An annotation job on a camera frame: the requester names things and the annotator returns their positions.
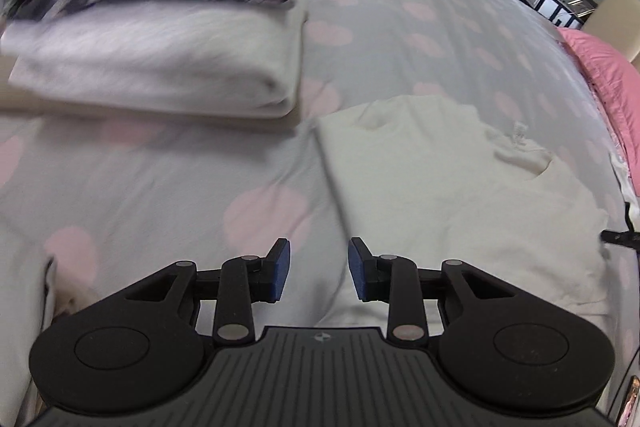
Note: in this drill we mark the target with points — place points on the grey folded garment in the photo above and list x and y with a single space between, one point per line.
22 332

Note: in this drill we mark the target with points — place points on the bed with dotted grey sheet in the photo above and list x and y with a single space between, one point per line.
400 7

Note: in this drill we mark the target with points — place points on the beige padded headboard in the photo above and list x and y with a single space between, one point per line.
612 12

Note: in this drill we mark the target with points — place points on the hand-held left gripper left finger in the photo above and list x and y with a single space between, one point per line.
279 269

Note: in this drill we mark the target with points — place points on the cream t-shirt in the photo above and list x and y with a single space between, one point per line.
450 187

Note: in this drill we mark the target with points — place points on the white folded garment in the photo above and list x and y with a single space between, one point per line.
150 52

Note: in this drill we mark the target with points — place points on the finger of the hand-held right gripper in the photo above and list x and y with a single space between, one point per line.
622 239

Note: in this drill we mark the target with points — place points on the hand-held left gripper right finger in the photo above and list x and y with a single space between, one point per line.
360 269

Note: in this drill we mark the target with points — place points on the pink pillow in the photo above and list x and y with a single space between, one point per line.
610 72

